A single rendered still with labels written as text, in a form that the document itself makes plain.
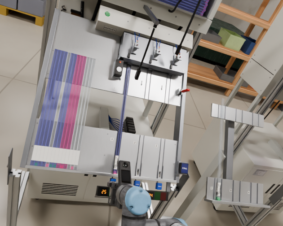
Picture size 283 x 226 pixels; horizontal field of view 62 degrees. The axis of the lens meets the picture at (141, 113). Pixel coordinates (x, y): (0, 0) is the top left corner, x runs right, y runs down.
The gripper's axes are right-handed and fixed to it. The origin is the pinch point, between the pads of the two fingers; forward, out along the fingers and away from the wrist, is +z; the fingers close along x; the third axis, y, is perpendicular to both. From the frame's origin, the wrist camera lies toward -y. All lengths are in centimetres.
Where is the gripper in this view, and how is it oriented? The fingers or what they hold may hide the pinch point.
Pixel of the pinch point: (113, 182)
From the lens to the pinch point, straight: 107.6
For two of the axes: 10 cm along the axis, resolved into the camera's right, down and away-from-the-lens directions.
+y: -1.1, 9.7, -2.2
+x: 9.3, 1.8, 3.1
